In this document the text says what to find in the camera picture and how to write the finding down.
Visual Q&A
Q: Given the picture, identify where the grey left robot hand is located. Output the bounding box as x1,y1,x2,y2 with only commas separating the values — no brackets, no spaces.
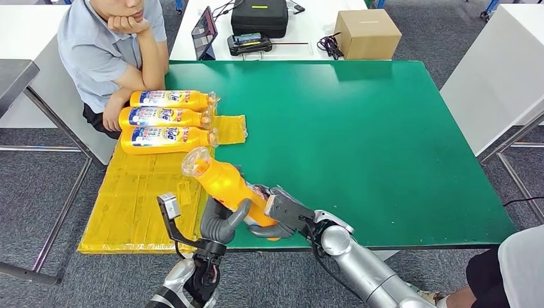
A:
200,196,252,256

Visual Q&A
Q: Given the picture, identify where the person's left hand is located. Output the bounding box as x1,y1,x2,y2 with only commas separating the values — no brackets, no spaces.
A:
101,101,128,133

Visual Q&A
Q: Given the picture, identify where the person's right hand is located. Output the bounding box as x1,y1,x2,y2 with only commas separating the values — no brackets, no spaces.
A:
106,12,151,35

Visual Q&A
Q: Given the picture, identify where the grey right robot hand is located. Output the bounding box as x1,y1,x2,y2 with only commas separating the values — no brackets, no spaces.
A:
244,184,298,240

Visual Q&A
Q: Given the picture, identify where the orange detergent bottle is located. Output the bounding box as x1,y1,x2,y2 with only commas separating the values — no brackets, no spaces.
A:
118,106,214,130
120,125,219,155
181,146,282,243
129,89,221,112

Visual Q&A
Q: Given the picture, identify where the person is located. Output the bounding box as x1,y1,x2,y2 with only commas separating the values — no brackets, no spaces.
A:
56,0,169,141
414,225,544,308

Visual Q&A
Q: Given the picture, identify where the black tablet on stand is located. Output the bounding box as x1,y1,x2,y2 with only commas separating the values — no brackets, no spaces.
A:
191,6,218,61

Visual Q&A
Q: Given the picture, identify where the yellow taped cardboard sheet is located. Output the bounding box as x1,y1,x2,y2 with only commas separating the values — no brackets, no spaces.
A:
76,108,248,256

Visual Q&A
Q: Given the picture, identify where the white table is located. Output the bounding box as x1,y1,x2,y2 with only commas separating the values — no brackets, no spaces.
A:
0,4,117,167
439,3,544,224
168,0,369,62

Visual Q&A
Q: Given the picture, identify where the black handheld controller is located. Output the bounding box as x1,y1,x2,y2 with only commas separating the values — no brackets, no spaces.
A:
226,32,273,57

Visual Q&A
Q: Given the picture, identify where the black carrying case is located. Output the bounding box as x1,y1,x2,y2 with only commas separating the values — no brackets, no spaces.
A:
230,0,289,39

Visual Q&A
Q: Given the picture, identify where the brown cardboard box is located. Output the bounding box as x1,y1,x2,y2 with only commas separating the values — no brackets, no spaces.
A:
334,9,402,61

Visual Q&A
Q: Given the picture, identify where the blue wheeled base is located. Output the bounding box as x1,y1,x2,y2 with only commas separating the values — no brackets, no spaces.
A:
479,0,502,21

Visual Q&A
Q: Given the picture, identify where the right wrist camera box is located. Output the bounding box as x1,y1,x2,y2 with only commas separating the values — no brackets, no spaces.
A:
264,193,318,232

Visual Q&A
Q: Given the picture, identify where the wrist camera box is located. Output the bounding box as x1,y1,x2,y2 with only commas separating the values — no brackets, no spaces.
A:
264,193,318,232
156,192,214,252

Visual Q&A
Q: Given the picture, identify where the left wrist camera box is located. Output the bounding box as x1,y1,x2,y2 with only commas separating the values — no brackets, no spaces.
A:
156,192,214,252

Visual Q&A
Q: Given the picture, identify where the thin black cable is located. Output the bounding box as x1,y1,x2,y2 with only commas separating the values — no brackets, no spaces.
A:
211,0,245,21

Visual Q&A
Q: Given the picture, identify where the grey desk with metal frame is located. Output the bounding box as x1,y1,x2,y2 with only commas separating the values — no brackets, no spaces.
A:
0,59,94,286

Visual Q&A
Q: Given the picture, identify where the black cable bundle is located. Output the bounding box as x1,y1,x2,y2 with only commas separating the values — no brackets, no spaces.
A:
316,32,344,61

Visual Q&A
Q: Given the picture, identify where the black floor cable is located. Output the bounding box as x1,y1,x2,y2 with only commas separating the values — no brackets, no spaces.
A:
502,195,544,208

